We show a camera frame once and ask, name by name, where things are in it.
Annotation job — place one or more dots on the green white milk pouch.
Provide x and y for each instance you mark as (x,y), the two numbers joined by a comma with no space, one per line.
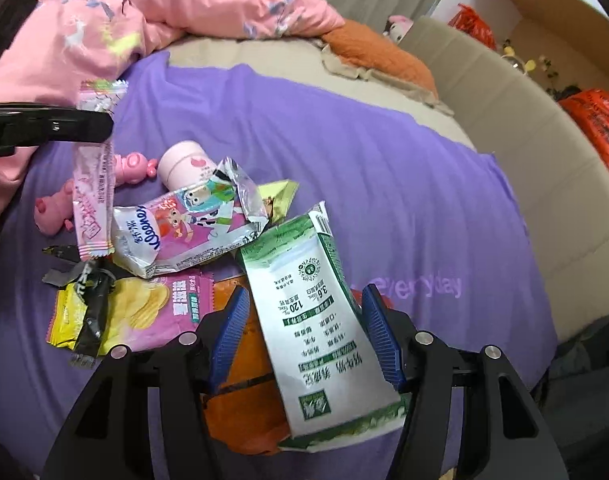
(314,335)

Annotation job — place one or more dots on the black wrapper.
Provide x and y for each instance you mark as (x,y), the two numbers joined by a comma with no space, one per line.
(94,300)

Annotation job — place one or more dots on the pink printed duvet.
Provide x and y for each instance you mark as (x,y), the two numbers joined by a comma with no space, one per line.
(159,5)

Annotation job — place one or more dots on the pink plush toy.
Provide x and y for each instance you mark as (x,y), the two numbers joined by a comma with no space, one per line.
(399,25)

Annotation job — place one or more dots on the shiny gold wrapper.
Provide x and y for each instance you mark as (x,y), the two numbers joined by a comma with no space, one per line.
(279,195)

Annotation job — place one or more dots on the beige wall shelf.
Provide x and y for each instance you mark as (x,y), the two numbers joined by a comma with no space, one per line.
(534,10)

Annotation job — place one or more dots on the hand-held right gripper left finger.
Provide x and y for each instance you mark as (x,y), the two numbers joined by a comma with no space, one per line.
(229,330)

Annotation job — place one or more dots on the purple blanket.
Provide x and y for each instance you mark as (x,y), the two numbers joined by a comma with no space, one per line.
(334,160)

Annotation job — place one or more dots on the yellow brown snack wrapper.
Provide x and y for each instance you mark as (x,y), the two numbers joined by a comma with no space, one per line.
(64,320)

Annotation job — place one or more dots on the pink cartoon foil packet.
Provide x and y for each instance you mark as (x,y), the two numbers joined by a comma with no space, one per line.
(184,232)

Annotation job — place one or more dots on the small orange plastic bag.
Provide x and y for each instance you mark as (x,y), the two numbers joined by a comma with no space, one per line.
(472,22)

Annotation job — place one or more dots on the white pink cylinder packet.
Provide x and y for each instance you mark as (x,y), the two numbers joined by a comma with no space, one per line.
(187,165)

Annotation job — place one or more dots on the beige padded headboard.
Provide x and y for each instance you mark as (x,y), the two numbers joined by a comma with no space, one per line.
(524,135)

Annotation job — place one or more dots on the large orange plastic bag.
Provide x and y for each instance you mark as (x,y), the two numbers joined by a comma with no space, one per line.
(599,120)

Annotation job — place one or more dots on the pink pig toy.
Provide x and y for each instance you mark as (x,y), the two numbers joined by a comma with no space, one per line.
(52,210)

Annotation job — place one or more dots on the orange pillow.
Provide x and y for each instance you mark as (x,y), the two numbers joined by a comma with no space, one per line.
(379,55)

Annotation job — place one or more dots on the pink chips packet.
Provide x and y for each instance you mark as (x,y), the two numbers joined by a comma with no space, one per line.
(149,310)

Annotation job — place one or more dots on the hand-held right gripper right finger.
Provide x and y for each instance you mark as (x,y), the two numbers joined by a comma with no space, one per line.
(382,340)

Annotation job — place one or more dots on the orange wrapper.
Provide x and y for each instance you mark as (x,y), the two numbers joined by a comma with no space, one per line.
(239,405)

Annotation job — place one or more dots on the pink stick sachet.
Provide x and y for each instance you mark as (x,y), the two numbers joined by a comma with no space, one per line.
(92,200)

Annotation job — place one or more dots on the beige bed sheet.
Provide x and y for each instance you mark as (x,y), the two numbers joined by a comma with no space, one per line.
(284,60)

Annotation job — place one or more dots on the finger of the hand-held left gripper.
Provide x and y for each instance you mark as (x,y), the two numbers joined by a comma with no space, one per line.
(59,125)

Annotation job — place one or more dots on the small decorative plant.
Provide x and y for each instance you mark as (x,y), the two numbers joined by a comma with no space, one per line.
(547,67)

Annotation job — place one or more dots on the silver wrapper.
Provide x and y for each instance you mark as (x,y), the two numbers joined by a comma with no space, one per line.
(64,275)

